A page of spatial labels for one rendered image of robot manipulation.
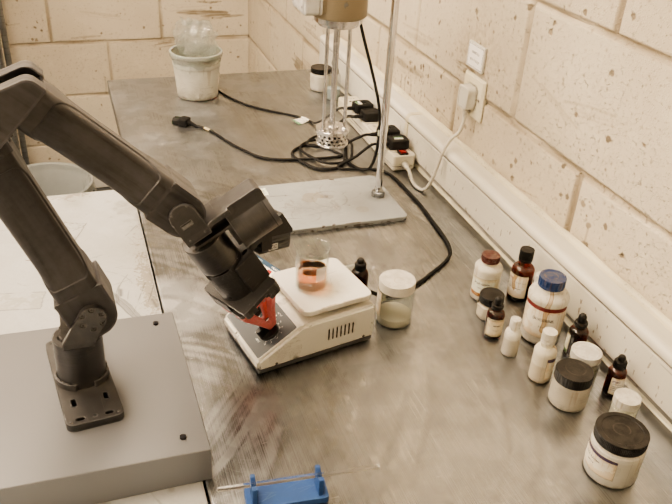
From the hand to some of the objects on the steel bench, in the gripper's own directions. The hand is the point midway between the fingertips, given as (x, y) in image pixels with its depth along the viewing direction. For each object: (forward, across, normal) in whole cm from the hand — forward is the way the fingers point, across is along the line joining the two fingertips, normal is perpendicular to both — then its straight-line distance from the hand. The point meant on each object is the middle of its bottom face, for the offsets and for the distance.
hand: (268, 321), depth 111 cm
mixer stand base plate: (+21, -32, +33) cm, 51 cm away
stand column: (+26, -27, +43) cm, 57 cm away
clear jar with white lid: (+17, +4, +16) cm, 24 cm away
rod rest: (+1, +22, -17) cm, 28 cm away
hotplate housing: (+9, -2, +4) cm, 10 cm away
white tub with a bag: (+21, -102, +50) cm, 115 cm away
